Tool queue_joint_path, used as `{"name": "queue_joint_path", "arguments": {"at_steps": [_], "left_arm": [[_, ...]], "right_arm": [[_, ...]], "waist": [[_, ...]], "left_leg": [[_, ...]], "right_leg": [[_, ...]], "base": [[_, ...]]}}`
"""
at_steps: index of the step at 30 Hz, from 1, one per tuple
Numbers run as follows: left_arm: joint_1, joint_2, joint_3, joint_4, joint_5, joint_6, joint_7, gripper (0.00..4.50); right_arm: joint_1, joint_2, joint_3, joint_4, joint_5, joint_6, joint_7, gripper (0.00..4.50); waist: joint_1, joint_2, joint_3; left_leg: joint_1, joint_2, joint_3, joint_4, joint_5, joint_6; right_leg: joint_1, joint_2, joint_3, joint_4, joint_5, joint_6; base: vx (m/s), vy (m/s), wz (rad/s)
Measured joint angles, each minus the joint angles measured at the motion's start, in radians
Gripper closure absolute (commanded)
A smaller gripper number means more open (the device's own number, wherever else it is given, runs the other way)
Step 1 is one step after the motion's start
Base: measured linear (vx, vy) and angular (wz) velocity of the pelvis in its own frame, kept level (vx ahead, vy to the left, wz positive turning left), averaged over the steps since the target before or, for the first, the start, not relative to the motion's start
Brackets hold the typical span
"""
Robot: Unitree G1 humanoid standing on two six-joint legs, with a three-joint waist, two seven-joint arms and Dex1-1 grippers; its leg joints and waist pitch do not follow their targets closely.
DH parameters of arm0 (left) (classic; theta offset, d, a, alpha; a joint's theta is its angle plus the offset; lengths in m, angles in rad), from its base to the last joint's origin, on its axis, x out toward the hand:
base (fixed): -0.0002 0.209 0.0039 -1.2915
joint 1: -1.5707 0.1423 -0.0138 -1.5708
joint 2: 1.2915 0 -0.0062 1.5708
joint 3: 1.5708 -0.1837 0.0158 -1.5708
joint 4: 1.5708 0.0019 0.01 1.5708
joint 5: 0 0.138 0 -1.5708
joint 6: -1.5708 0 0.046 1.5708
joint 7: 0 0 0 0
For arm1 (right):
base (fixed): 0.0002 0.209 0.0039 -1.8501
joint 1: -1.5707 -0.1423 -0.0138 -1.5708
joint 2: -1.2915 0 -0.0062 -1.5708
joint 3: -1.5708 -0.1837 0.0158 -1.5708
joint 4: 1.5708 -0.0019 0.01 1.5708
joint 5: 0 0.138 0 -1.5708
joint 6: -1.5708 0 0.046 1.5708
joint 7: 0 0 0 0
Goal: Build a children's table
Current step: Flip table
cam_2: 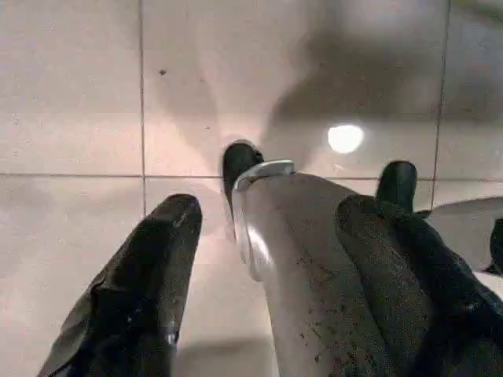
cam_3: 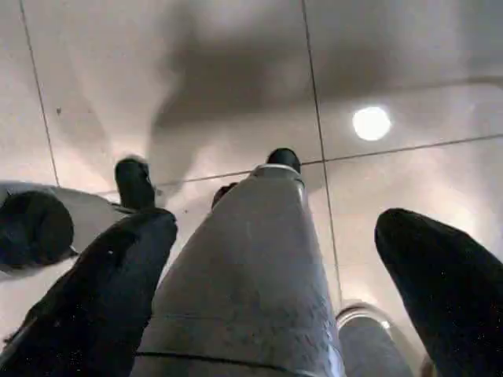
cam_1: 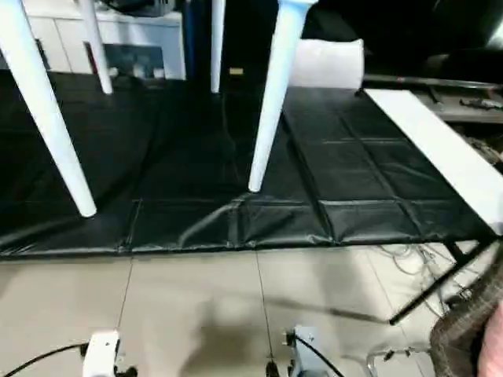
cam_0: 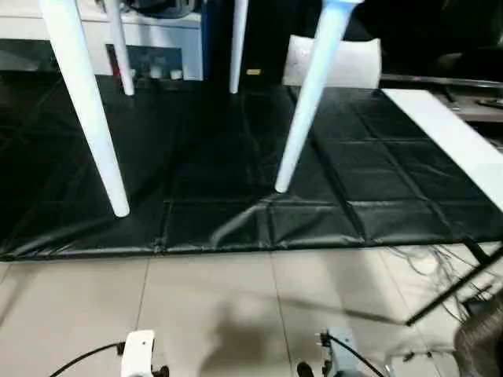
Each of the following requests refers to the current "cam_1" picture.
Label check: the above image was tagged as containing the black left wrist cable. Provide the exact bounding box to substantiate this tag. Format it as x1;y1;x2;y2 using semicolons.
0;341;90;377

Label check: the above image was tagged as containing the white glass-door cabinet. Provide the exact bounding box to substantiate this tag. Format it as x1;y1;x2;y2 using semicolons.
23;7;188;82

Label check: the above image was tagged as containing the pink skin-toned object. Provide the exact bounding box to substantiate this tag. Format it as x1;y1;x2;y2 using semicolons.
481;308;503;377

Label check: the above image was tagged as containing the dark side table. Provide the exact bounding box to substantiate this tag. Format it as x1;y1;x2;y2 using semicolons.
360;75;503;125

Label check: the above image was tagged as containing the white flat board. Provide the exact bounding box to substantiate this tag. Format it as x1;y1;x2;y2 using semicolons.
362;88;503;237

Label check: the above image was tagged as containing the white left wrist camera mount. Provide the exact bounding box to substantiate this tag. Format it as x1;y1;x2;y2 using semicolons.
81;331;122;377

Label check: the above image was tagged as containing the white curved plastic panel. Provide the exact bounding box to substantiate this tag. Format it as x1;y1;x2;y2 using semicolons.
289;38;365;90

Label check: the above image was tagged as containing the grey cable coil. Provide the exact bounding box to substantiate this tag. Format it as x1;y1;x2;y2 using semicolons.
383;242;476;317

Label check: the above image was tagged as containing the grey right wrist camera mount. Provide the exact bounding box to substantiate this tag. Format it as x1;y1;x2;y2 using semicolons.
281;324;328;377

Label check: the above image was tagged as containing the white plastic table leg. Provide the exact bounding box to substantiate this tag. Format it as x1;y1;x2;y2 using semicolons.
79;0;115;95
210;0;228;95
247;0;316;194
0;0;98;218

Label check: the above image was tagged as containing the black padded mat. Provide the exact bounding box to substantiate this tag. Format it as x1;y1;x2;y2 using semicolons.
0;70;498;260

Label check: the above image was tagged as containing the black metal rod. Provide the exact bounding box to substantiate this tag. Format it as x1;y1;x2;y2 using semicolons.
387;238;497;326

